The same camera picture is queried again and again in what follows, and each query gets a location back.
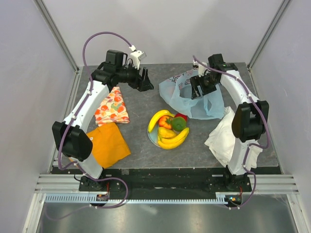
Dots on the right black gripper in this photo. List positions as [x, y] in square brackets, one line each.
[197, 80]

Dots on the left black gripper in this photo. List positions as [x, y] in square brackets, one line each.
[146, 84]

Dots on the light blue plastic bag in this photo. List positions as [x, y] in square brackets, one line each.
[176, 92]

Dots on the red apple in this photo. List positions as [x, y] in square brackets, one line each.
[185, 117]

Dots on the single yellow banana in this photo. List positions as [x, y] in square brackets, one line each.
[156, 117]

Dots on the green fake fruit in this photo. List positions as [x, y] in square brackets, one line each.
[179, 124]

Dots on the yellow banana bunch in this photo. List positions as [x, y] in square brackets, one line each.
[169, 144]

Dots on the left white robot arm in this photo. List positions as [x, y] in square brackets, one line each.
[70, 135]

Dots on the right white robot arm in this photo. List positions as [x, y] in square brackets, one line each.
[250, 119]

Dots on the floral orange cloth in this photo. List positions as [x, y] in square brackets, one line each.
[112, 109]

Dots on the blue and cream plate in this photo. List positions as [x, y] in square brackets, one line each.
[153, 134]

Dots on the white cloth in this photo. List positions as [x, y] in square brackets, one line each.
[221, 142]

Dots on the yellow orange cloth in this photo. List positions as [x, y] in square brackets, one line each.
[109, 145]

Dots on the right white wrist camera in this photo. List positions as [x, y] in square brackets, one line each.
[202, 70]

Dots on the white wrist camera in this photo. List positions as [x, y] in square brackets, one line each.
[202, 70]
[136, 56]

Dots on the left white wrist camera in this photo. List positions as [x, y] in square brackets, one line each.
[136, 56]

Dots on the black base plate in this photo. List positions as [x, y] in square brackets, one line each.
[203, 179]

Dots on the slotted cable duct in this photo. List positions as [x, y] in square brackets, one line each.
[96, 199]

